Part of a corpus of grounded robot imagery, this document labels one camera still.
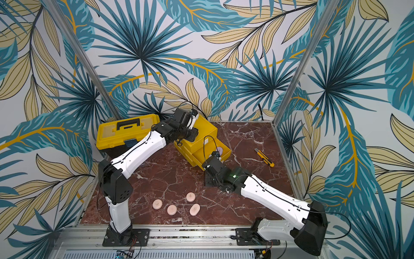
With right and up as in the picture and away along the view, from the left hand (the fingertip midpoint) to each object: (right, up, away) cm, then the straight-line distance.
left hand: (194, 133), depth 84 cm
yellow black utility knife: (+43, -15, +16) cm, 48 cm away
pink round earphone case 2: (-18, -36, -2) cm, 40 cm away
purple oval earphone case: (+14, -9, +9) cm, 19 cm away
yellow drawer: (+3, -12, +5) cm, 14 cm away
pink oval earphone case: (+1, -38, -4) cm, 38 cm away
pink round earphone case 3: (-11, -38, -4) cm, 40 cm away
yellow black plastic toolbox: (-46, -1, +6) cm, 47 cm away
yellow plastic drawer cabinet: (+6, +2, +2) cm, 7 cm away
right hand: (+7, -20, -8) cm, 23 cm away
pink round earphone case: (-2, -33, 0) cm, 33 cm away
